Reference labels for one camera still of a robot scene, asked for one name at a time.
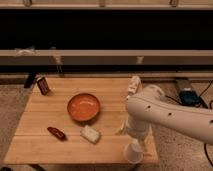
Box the wooden table board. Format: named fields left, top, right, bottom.
left=3, top=77, right=160, bottom=166

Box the white sponge block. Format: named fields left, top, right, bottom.
left=80, top=125, right=101, bottom=144

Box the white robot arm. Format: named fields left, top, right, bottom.
left=125, top=84, right=213, bottom=145

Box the black cable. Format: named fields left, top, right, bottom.
left=165, top=79, right=213, bottom=168

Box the dark red small box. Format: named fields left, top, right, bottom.
left=37, top=77, right=50, bottom=95

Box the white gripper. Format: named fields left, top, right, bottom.
left=125, top=116, right=152, bottom=156

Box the orange ceramic bowl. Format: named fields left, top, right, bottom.
left=67, top=93, right=100, bottom=122

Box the white tube bottle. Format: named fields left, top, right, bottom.
left=126, top=76, right=141, bottom=99

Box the blue power adapter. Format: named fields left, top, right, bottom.
left=179, top=90, right=200, bottom=106

